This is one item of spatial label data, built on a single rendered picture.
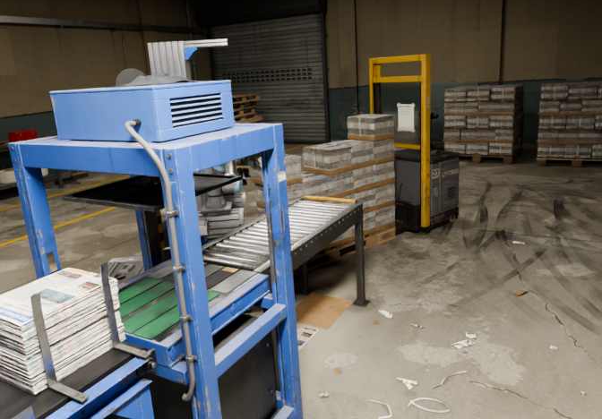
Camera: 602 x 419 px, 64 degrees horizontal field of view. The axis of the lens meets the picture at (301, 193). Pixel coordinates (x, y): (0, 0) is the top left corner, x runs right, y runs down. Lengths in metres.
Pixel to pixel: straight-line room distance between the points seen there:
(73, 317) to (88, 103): 0.81
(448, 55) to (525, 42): 1.43
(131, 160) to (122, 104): 0.26
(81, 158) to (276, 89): 10.41
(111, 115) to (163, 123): 0.24
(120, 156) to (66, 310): 0.56
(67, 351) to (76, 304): 0.16
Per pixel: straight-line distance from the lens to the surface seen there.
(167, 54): 3.72
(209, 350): 1.91
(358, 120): 4.84
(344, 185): 4.50
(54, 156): 2.13
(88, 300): 1.90
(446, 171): 5.43
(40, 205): 2.38
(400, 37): 10.91
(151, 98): 1.82
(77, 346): 1.94
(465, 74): 10.56
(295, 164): 4.09
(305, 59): 11.76
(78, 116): 2.15
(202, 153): 1.73
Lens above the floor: 1.77
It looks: 14 degrees down
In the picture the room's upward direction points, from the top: 4 degrees counter-clockwise
